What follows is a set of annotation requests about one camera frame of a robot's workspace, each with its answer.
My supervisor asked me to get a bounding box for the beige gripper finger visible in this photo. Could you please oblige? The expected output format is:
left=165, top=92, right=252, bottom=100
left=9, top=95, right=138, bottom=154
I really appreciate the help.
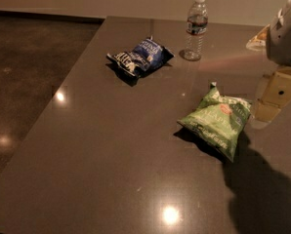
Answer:
left=253, top=100, right=281, bottom=122

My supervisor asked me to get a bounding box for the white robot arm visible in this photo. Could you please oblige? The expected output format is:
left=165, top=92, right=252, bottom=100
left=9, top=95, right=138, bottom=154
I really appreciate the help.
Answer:
left=252, top=0, right=291, bottom=123

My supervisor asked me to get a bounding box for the green jalapeno chip bag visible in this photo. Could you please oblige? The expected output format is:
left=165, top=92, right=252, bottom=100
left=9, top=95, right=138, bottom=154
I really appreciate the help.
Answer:
left=178, top=82, right=251, bottom=162

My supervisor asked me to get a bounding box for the blue chip bag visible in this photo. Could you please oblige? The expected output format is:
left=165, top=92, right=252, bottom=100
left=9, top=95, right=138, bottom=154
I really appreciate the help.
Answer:
left=106, top=37, right=174, bottom=78

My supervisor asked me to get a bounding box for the white yellow object at edge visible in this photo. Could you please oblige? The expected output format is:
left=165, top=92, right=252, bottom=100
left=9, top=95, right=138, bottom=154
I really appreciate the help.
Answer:
left=246, top=25, right=270, bottom=51

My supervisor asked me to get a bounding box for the clear plastic water bottle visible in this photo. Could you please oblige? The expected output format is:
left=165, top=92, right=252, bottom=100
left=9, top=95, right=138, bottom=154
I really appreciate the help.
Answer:
left=184, top=0, right=208, bottom=61

